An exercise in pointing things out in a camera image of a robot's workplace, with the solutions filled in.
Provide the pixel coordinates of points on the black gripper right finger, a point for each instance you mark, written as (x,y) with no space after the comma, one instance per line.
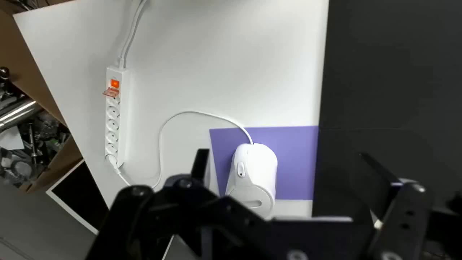
(402,222)

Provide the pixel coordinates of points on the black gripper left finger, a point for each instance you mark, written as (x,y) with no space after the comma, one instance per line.
(159,217)

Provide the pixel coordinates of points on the white electric kettle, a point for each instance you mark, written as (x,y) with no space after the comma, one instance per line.
(254,168)

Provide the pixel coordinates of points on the black panel with white frame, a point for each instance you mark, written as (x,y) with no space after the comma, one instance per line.
(80,193)

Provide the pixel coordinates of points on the white power strip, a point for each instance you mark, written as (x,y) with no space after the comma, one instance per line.
(116,125)

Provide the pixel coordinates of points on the purple mat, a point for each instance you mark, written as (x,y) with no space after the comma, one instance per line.
(298,160)

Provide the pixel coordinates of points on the cardboard box with metal clutter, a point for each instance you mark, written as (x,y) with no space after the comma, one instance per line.
(29,125)

